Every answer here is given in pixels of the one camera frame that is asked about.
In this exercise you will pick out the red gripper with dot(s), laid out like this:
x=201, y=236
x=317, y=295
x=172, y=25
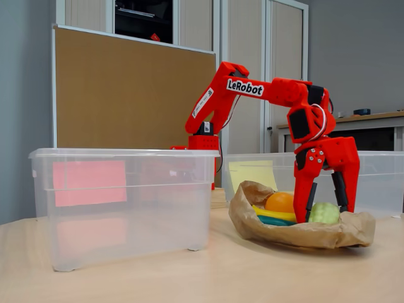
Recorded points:
x=339, y=154

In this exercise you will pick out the light green toy grapes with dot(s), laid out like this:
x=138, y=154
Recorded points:
x=325, y=213

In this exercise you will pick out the toy orange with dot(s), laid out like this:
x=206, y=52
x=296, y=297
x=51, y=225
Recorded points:
x=279, y=202

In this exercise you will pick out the yellow toy banana bunch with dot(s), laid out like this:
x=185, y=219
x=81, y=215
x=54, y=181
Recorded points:
x=277, y=216

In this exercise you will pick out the red robot arm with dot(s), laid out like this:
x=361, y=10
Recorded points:
x=277, y=91

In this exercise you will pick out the clear plastic bin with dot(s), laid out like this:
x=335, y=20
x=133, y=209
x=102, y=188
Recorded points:
x=126, y=227
x=378, y=186

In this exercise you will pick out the crumpled brown paper bag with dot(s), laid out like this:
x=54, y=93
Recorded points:
x=300, y=236

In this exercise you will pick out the yellow sticky note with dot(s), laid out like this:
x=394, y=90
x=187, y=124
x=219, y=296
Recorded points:
x=249, y=175

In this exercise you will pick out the wooden background desk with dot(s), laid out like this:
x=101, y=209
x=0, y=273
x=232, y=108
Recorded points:
x=372, y=121

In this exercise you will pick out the blue bowl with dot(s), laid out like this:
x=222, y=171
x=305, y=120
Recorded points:
x=362, y=111

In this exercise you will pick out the wooden base block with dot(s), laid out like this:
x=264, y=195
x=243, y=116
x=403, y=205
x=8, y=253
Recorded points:
x=219, y=199

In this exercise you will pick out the orange printed part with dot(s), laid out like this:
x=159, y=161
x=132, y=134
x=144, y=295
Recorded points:
x=179, y=147

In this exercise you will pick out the grey metal cabinet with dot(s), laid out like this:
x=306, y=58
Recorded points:
x=195, y=22

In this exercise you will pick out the cork pin board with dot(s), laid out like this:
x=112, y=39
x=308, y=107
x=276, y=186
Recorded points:
x=126, y=94

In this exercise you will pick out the small red object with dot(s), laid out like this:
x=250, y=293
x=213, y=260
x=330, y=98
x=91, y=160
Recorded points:
x=155, y=37

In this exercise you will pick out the pink sticky note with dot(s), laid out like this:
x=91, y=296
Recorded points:
x=88, y=183

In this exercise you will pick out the black device in cabinet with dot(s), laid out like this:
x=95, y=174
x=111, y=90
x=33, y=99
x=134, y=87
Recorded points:
x=142, y=28

